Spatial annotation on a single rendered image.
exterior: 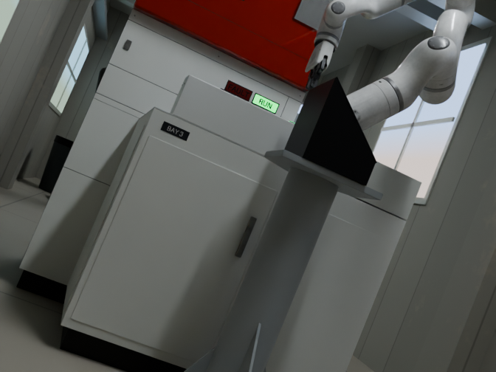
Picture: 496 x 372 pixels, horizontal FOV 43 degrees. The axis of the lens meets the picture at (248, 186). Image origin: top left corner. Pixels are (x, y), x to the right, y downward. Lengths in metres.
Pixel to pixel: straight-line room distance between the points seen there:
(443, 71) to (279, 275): 0.79
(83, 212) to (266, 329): 1.07
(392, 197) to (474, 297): 1.41
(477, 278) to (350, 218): 1.52
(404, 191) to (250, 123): 0.60
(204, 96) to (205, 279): 0.59
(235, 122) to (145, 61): 0.72
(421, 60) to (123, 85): 1.23
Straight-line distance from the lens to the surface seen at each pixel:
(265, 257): 1.87
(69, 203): 2.66
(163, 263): 2.06
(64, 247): 2.68
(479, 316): 3.61
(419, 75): 2.01
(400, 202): 2.29
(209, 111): 2.07
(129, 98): 2.67
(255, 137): 2.09
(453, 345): 3.60
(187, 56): 2.71
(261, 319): 1.87
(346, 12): 2.23
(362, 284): 2.26
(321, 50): 2.21
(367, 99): 1.96
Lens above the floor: 0.59
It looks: 3 degrees up
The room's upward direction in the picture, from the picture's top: 23 degrees clockwise
